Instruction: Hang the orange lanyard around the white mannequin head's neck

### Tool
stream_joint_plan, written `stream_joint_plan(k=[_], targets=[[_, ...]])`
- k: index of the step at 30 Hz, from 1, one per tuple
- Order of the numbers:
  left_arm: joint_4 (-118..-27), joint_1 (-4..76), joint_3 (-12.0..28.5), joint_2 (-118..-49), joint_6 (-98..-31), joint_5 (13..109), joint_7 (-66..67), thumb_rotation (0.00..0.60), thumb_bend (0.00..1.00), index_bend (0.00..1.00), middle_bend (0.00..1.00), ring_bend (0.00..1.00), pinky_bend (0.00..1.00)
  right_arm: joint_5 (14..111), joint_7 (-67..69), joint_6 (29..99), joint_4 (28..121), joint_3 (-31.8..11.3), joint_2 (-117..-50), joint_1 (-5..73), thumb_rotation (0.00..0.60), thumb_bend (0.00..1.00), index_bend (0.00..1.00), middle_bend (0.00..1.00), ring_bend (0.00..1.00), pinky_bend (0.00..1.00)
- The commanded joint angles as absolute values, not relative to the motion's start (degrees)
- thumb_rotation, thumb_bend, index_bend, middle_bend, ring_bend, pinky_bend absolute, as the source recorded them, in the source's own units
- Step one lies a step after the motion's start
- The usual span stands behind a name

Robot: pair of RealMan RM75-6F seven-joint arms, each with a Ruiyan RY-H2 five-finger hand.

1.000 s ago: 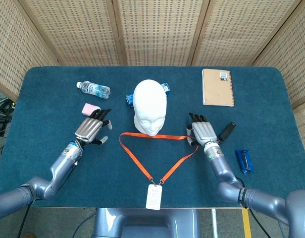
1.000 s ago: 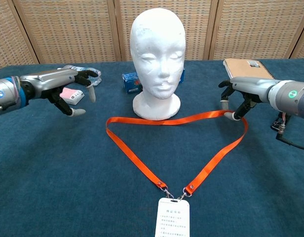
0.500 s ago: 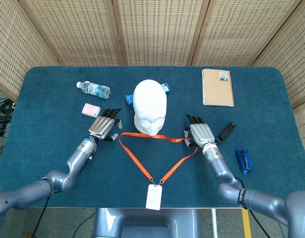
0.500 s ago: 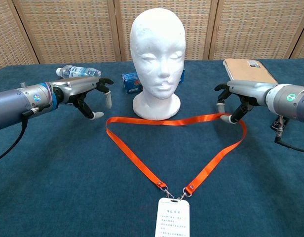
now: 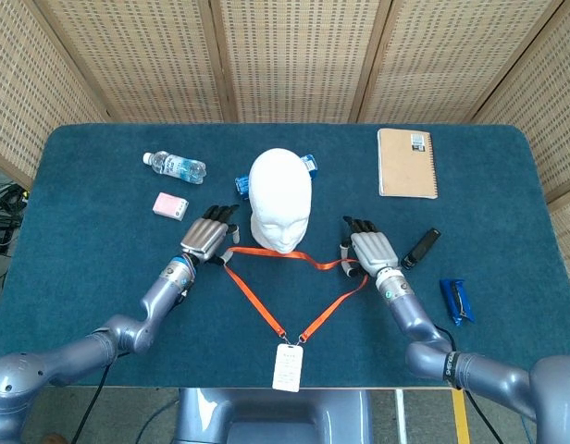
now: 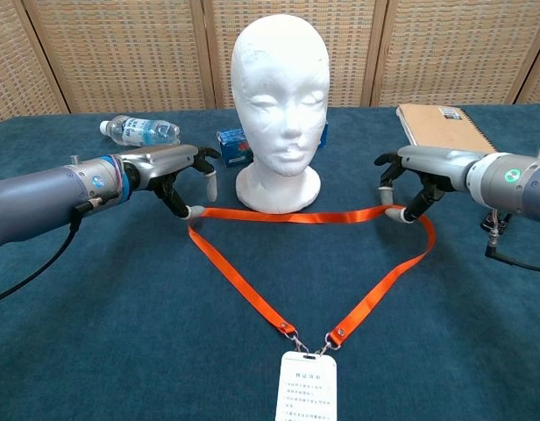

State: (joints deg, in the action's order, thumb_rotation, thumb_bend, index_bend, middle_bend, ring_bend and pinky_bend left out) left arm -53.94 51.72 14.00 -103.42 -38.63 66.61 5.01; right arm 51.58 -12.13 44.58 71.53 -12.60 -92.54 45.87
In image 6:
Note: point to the clear plastic water bottle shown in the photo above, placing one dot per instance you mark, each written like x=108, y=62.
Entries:
x=138, y=130

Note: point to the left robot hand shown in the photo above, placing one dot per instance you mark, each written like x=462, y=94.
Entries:
x=160, y=160

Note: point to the blue cardboard box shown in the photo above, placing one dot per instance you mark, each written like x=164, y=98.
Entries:
x=232, y=149

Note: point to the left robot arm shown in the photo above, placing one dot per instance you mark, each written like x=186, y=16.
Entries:
x=33, y=201

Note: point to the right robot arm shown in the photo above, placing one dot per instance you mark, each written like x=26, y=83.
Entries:
x=524, y=184

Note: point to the woven folding screen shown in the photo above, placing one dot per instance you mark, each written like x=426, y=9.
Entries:
x=121, y=52

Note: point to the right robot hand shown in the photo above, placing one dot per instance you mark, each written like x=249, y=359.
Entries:
x=441, y=164

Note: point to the white badge card holder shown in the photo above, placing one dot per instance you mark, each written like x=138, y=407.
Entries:
x=305, y=386

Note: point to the blue felt table cover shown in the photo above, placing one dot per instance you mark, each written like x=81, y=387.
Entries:
x=143, y=307

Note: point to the white foam mannequin head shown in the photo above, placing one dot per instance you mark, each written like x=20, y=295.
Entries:
x=279, y=87

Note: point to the black stapler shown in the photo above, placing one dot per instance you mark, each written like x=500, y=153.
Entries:
x=487, y=226

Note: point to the brown spiral notebook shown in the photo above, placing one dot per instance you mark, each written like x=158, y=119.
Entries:
x=441, y=127

